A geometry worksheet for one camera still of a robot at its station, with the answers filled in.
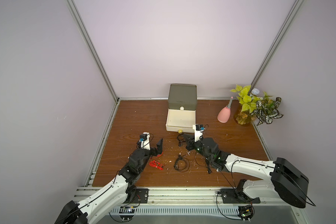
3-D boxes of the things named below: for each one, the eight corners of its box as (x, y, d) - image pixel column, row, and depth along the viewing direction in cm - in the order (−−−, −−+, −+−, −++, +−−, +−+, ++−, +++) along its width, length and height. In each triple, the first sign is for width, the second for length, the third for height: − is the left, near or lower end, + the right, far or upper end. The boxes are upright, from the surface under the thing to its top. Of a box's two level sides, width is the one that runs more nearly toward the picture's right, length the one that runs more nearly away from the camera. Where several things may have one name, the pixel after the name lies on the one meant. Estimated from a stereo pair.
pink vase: (218, 122, 106) (223, 112, 97) (217, 117, 110) (221, 107, 101) (227, 122, 106) (232, 112, 97) (226, 117, 110) (230, 107, 101)
